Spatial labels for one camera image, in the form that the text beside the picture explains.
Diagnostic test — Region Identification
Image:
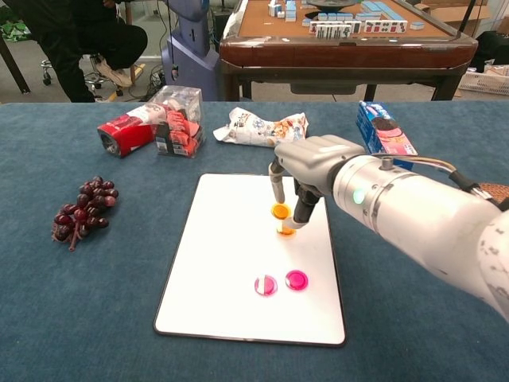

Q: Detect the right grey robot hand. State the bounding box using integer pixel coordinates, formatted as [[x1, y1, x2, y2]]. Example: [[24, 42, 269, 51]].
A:
[[266, 134, 367, 231]]

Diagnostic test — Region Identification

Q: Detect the pink button bottom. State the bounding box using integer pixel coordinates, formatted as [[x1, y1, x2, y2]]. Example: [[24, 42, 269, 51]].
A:
[[285, 269, 310, 292]]

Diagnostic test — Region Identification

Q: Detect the pink button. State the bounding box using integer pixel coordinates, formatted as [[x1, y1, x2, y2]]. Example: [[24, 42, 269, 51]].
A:
[[285, 269, 310, 292], [254, 274, 278, 298]]

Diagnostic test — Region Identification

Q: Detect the pink button top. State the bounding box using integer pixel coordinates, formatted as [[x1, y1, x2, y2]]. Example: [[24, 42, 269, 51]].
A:
[[254, 274, 278, 298]]

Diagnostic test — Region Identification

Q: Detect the white rectangular board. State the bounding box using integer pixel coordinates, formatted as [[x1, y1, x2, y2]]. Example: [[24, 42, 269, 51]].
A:
[[153, 173, 348, 348]]

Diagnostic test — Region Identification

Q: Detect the white crumpled snack bag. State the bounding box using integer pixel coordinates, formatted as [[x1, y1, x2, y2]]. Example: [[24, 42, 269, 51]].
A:
[[212, 106, 310, 154]]

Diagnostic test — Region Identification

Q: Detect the blue Oreo cookie box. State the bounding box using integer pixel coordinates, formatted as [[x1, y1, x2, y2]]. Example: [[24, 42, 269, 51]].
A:
[[356, 99, 419, 170]]

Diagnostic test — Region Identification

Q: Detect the brown mahjong table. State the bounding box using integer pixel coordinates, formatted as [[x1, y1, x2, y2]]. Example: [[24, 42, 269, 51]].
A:
[[218, 0, 479, 102]]

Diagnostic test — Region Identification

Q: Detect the clear box of red snacks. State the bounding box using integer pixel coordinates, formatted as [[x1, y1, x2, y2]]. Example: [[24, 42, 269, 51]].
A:
[[153, 84, 207, 159]]

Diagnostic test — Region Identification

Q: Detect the black mahjong table dome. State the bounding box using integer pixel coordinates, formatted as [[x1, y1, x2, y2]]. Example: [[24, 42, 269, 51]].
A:
[[305, 0, 361, 10]]

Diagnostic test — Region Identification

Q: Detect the blue machine base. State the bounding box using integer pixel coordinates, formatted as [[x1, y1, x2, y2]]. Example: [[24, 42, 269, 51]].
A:
[[161, 0, 223, 101]]

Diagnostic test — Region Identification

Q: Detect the white plastic basket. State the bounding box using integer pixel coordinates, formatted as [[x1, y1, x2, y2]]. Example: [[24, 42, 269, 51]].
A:
[[457, 69, 509, 96]]

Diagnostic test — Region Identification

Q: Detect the round rattan coaster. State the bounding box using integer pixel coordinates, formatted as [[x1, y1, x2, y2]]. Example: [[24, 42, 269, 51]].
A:
[[475, 181, 509, 212]]

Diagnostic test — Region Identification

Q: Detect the red NFC juice carton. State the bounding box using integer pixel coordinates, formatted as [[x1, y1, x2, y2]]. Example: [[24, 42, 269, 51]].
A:
[[96, 102, 168, 159]]

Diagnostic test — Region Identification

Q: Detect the black bag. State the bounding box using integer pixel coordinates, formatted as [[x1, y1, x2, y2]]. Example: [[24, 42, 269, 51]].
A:
[[468, 30, 509, 75]]

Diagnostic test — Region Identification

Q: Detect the dark red grape bunch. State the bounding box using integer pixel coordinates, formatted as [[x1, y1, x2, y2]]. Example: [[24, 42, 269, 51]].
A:
[[51, 175, 120, 252]]

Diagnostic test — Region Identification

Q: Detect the chrome wheeled stool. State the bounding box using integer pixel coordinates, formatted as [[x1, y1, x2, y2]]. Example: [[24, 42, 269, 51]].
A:
[[39, 51, 120, 96]]

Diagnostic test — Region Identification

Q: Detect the person in black clothes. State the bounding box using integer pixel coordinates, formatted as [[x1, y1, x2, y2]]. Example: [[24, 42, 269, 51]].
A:
[[7, 0, 149, 103]]

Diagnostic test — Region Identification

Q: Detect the blue felt table cover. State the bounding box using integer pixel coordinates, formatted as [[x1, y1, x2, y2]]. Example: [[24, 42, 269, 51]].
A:
[[0, 100, 509, 382]]

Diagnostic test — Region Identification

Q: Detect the dark wooden table leg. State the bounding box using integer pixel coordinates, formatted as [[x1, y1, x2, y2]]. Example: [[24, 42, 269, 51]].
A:
[[0, 35, 31, 95]]

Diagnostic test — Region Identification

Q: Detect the black hanging cable pendant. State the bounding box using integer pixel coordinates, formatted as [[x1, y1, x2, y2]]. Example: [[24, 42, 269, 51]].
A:
[[165, 0, 179, 80]]

